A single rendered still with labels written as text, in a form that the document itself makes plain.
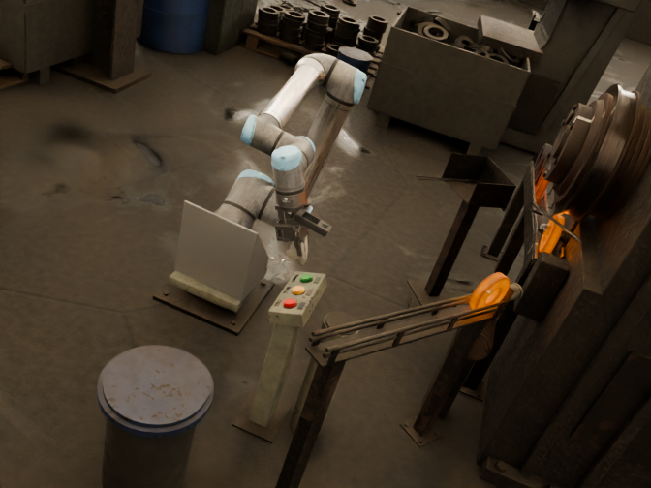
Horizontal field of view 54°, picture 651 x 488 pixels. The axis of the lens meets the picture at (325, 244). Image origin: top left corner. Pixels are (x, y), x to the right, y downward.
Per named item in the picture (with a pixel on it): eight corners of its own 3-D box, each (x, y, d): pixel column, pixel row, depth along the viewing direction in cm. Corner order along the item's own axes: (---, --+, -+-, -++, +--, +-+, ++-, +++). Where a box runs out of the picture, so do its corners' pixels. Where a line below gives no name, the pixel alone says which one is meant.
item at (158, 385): (211, 457, 213) (232, 368, 189) (162, 538, 186) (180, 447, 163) (128, 418, 217) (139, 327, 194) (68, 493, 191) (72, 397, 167)
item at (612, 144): (588, 144, 249) (649, 61, 207) (560, 242, 229) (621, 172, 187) (573, 138, 250) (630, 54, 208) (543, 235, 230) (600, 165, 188)
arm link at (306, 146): (290, 126, 201) (278, 138, 191) (322, 142, 201) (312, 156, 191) (279, 150, 206) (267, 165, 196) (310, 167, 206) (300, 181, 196)
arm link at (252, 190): (224, 207, 273) (242, 173, 278) (259, 226, 274) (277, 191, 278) (223, 197, 259) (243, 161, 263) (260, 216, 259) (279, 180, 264)
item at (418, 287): (436, 274, 338) (488, 156, 299) (457, 308, 318) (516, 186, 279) (402, 274, 330) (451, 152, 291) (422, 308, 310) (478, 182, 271)
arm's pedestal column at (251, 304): (152, 299, 268) (154, 285, 264) (198, 254, 301) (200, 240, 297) (237, 336, 263) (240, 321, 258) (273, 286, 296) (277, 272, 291)
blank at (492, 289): (482, 320, 212) (476, 314, 214) (515, 287, 212) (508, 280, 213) (470, 307, 200) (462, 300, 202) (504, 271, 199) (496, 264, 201)
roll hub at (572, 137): (567, 139, 238) (600, 90, 213) (549, 198, 226) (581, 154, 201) (552, 134, 239) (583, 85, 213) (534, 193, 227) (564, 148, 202)
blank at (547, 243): (563, 211, 241) (555, 208, 241) (566, 225, 227) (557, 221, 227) (545, 246, 247) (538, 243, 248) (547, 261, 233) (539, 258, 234)
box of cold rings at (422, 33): (492, 128, 547) (531, 39, 504) (489, 166, 478) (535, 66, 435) (379, 90, 554) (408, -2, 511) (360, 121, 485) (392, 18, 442)
